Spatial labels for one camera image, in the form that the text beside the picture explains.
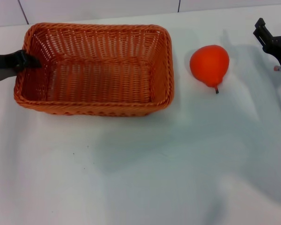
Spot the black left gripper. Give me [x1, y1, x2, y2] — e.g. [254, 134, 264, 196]
[0, 49, 43, 83]

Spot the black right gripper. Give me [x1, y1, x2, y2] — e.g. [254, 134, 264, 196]
[252, 17, 281, 68]

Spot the orange pear with stem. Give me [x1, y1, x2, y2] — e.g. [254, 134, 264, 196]
[189, 44, 230, 95]

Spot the orange woven wicker basket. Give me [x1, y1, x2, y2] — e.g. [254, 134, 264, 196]
[13, 22, 174, 117]

